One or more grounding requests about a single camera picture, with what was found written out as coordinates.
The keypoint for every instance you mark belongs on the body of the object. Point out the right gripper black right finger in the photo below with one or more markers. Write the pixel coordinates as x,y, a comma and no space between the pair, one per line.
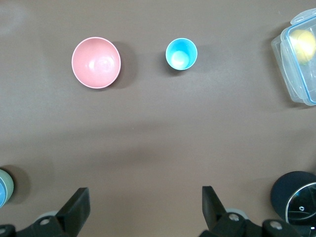
214,214

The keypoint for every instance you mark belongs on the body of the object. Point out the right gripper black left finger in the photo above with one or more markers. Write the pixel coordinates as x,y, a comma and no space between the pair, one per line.
71,212

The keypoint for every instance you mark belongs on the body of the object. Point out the green bowl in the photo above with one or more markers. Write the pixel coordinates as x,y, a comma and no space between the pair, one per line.
8,185

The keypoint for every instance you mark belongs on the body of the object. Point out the blue bowl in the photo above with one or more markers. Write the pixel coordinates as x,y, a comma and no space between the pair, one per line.
2,195

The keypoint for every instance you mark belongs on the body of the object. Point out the pink bowl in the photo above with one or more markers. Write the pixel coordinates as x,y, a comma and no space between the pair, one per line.
96,63

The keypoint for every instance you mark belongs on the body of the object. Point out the brown table cloth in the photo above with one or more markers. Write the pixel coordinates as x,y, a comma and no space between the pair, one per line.
158,135

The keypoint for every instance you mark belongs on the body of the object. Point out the clear plastic lidded container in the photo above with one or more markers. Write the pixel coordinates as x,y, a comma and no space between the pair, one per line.
296,81

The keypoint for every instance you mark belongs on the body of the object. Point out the blue cup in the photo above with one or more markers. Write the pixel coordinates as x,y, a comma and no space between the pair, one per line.
181,54

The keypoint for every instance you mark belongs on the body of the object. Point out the yellow lemon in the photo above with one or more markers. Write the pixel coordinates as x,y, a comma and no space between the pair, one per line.
303,47

